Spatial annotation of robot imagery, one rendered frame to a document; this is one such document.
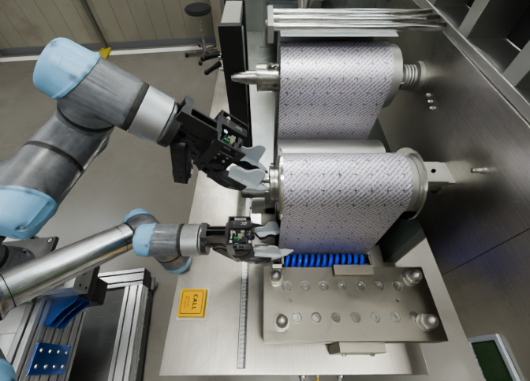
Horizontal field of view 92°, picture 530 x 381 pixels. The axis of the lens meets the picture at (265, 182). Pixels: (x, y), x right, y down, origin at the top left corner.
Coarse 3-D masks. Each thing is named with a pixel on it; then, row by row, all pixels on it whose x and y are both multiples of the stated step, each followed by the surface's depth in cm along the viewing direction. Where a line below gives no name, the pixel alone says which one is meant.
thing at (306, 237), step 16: (288, 224) 54; (304, 224) 54; (320, 224) 54; (336, 224) 54; (352, 224) 54; (368, 224) 54; (384, 224) 54; (288, 240) 60; (304, 240) 60; (320, 240) 60; (336, 240) 60; (352, 240) 60; (368, 240) 60
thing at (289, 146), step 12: (276, 144) 68; (288, 144) 61; (300, 144) 61; (312, 144) 61; (324, 144) 61; (336, 144) 61; (348, 144) 61; (360, 144) 61; (372, 144) 61; (276, 156) 70
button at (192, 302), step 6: (186, 294) 70; (192, 294) 70; (198, 294) 70; (204, 294) 70; (180, 300) 70; (186, 300) 70; (192, 300) 70; (198, 300) 70; (204, 300) 70; (180, 306) 69; (186, 306) 69; (192, 306) 69; (198, 306) 69; (204, 306) 69; (180, 312) 68; (186, 312) 68; (192, 312) 68; (198, 312) 68; (204, 312) 69
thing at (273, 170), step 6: (270, 168) 50; (276, 168) 50; (270, 174) 49; (276, 174) 49; (270, 180) 49; (276, 180) 49; (270, 186) 49; (276, 186) 49; (270, 192) 49; (276, 192) 49; (270, 198) 50; (276, 198) 50
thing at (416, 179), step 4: (408, 160) 49; (412, 164) 48; (412, 168) 48; (416, 168) 48; (412, 172) 47; (416, 172) 47; (412, 176) 47; (416, 176) 47; (280, 180) 47; (412, 180) 47; (416, 180) 47; (280, 184) 47; (412, 184) 47; (416, 184) 47; (280, 188) 47; (412, 188) 47; (416, 188) 47; (412, 192) 47; (416, 192) 47; (412, 196) 47; (416, 196) 47; (412, 200) 48; (412, 204) 49; (408, 208) 50
